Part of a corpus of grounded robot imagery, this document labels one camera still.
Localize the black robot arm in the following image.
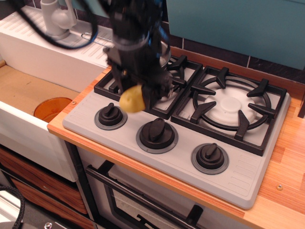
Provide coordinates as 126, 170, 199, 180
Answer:
10, 0, 173, 113

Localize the black braided cable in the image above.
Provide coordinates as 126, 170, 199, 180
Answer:
0, 185, 26, 229

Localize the oven door with black handle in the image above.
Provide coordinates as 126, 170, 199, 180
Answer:
85, 160, 215, 229

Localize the black burner grate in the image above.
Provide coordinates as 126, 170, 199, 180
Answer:
94, 55, 203, 120
171, 66, 291, 156

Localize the yellow toy potato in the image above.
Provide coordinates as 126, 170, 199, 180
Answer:
119, 85, 146, 113

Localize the lower wooden drawer front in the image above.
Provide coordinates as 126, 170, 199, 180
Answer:
11, 178, 94, 229

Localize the wooden drawer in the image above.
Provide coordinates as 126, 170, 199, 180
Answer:
0, 146, 87, 214
11, 178, 94, 229

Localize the black left stove knob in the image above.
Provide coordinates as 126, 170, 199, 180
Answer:
94, 103, 128, 131

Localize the white toy sink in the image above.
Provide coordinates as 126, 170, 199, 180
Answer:
0, 12, 112, 182

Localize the grey toy stove top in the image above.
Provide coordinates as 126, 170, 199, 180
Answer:
62, 56, 292, 210

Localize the upper wooden drawer front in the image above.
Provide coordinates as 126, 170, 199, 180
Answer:
0, 146, 87, 214

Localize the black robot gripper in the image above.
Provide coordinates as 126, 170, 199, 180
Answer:
104, 42, 172, 111

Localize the black middle stove knob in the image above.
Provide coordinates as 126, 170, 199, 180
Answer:
136, 118, 179, 154

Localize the black right burner grate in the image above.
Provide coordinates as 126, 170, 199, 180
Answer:
171, 66, 291, 156

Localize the black stove knob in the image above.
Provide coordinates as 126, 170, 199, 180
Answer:
94, 103, 128, 131
136, 118, 179, 154
191, 143, 229, 175

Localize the black left burner grate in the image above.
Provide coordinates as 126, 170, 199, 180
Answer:
94, 55, 203, 120

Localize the stainless steel saucepan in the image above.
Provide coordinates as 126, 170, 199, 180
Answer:
81, 32, 172, 68

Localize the grey toy faucet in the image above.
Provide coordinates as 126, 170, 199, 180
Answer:
41, 0, 77, 41

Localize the black right stove knob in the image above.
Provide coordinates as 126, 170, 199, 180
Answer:
191, 143, 229, 175

